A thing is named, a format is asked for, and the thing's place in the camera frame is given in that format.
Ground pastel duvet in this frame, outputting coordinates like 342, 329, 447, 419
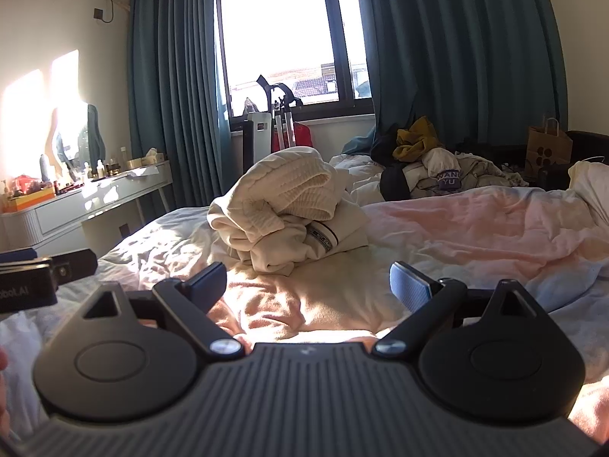
204, 183, 609, 443

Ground white crumpled blanket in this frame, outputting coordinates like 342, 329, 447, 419
328, 155, 386, 205

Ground pile of clothes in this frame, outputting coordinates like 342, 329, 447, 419
371, 117, 529, 201

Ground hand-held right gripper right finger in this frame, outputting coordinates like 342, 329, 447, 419
372, 261, 537, 358

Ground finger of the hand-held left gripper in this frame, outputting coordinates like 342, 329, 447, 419
50, 248, 98, 290

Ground white purple print shirt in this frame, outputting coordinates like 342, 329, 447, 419
426, 147, 464, 191

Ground red bag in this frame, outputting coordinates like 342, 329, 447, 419
271, 121, 312, 153

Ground mustard yellow garment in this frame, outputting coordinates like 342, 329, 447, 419
392, 117, 441, 163

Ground white vanity desk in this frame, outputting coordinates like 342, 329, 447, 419
0, 159, 173, 272

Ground teal curtain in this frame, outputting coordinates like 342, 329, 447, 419
126, 0, 243, 215
354, 0, 569, 153

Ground black wall outlet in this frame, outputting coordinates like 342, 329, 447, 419
92, 0, 117, 24

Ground wavy mirror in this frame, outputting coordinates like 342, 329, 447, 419
45, 100, 108, 174

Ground window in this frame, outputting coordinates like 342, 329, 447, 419
214, 0, 376, 131

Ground beige tissue box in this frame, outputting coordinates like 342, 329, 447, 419
126, 147, 167, 169

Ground cream rolled comforter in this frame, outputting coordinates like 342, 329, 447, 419
568, 161, 609, 229

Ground teal cloth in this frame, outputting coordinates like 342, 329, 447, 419
343, 126, 381, 155

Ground white bed sheet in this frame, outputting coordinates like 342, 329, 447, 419
0, 205, 239, 439

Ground orange box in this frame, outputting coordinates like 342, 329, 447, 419
0, 185, 55, 213

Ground black garment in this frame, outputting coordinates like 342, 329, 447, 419
371, 128, 411, 201

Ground white flat panel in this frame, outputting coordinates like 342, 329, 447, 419
242, 112, 274, 172

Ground row of cosmetic bottles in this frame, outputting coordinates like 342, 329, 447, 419
40, 145, 131, 196

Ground cream pants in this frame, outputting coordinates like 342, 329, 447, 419
207, 147, 371, 277

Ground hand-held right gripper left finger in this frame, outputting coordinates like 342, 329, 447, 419
81, 262, 246, 358

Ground brown paper bag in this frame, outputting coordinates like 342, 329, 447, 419
526, 114, 574, 179

